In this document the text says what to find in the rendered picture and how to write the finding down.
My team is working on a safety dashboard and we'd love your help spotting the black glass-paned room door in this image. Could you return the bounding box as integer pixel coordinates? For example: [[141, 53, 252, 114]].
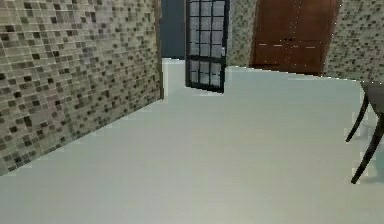
[[184, 0, 231, 94]]

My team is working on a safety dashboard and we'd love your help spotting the brown wooden cupboard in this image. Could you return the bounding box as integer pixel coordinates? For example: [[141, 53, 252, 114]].
[[249, 0, 343, 77]]

